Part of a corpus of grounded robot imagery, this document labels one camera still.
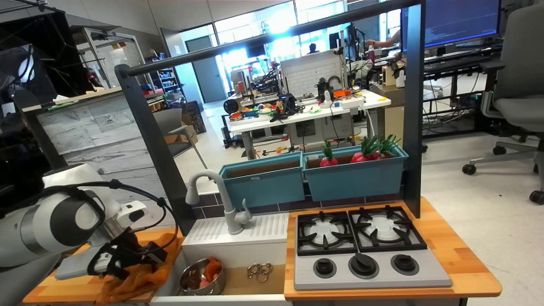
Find metal wire rings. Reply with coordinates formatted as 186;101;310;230
245;261;276;285

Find beige background chair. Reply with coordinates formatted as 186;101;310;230
152;106;209;171

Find single red radish toy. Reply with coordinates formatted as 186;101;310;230
318;142;340;169

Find teal plastic planter bin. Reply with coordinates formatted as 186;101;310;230
303;142;410;205
218;152;306;211

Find grey office chair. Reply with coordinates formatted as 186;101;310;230
461;2;544;206

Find white toy sink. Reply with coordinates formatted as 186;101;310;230
150;211;291;306

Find grey toy stove top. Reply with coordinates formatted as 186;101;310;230
293;205;454;293

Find black metal kitchen frame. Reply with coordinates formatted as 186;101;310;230
10;0;427;237

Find grey wood backsplash panel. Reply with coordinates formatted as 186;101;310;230
36;92;184;232

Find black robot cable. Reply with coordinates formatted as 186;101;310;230
41;179;180;252

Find white cluttered work table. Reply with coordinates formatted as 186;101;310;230
228;89;393;160

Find orange terry towel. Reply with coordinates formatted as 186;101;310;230
94;228;186;303

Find black computer desk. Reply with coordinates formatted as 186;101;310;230
422;45;507;138

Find red radish toy bunch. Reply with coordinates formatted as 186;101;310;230
349;135;400;166

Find small steel pot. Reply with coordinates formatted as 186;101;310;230
177;256;226;296

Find black stove knob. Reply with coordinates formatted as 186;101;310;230
347;252;379;281
313;257;339;279
390;252;422;278

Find computer monitor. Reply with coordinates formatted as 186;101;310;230
422;0;503;52

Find grey toy faucet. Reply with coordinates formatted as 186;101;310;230
186;169;254;237

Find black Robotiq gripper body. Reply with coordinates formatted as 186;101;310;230
107;227;150;271

